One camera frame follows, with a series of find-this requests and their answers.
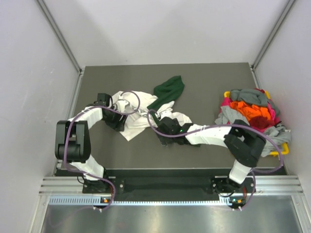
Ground grey t shirt top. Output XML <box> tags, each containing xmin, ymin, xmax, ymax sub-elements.
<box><xmin>230</xmin><ymin>89</ymin><xmax>280</xmax><ymax>116</ymax></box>

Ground dark red t shirt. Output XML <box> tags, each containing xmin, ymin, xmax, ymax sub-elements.
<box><xmin>249</xmin><ymin>116</ymin><xmax>276</xmax><ymax>133</ymax></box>

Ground white and green t shirt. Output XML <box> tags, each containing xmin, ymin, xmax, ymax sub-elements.
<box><xmin>112</xmin><ymin>76</ymin><xmax>192</xmax><ymax>141</ymax></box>

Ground pink t shirt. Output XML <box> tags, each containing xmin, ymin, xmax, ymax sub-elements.
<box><xmin>221</xmin><ymin>98</ymin><xmax>279</xmax><ymax>124</ymax></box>

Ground slotted grey cable duct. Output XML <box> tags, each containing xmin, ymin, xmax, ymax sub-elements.
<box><xmin>49</xmin><ymin>196</ymin><xmax>243</xmax><ymax>207</ymax></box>

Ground yellow plastic basket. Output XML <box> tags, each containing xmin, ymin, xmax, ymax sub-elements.
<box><xmin>224</xmin><ymin>89</ymin><xmax>289</xmax><ymax>155</ymax></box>

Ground orange t shirt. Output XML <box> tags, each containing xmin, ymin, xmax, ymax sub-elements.
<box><xmin>229</xmin><ymin>101</ymin><xmax>271</xmax><ymax>121</ymax></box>

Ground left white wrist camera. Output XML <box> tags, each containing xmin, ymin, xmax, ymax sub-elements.
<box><xmin>113</xmin><ymin>100</ymin><xmax>130</xmax><ymax>113</ymax></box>

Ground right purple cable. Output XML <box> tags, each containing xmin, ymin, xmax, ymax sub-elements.
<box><xmin>147</xmin><ymin>109</ymin><xmax>284</xmax><ymax>211</ymax></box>

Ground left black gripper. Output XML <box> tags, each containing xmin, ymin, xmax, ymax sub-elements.
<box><xmin>103</xmin><ymin>106</ymin><xmax>128</xmax><ymax>132</ymax></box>

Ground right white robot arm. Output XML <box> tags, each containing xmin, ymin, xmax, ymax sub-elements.
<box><xmin>155</xmin><ymin>117</ymin><xmax>266</xmax><ymax>195</ymax></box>

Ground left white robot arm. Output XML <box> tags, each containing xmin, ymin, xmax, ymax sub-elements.
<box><xmin>55</xmin><ymin>93</ymin><xmax>129</xmax><ymax>193</ymax></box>

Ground light grey t shirt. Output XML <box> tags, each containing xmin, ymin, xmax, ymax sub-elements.
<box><xmin>215</xmin><ymin>105</ymin><xmax>292</xmax><ymax>157</ymax></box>

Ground aluminium frame rail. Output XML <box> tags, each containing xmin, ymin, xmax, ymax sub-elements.
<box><xmin>39</xmin><ymin>175</ymin><xmax>303</xmax><ymax>196</ymax></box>

